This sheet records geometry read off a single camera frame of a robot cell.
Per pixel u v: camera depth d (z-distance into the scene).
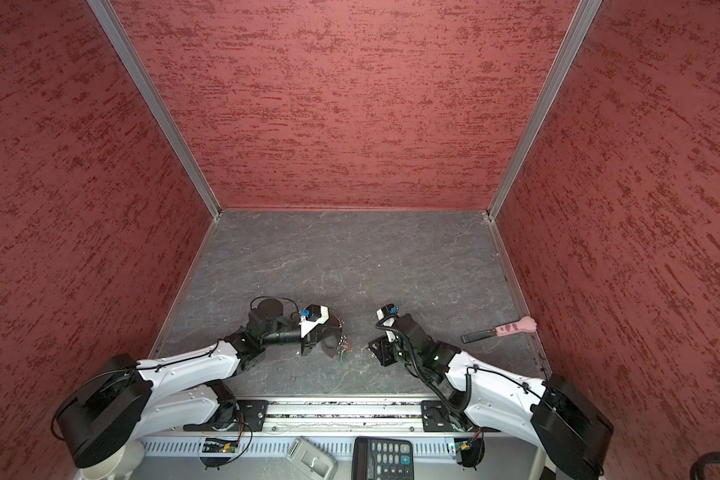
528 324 0.87
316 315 0.66
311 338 0.69
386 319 0.71
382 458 0.67
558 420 0.42
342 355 0.78
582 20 0.72
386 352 0.72
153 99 0.87
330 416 0.76
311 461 0.67
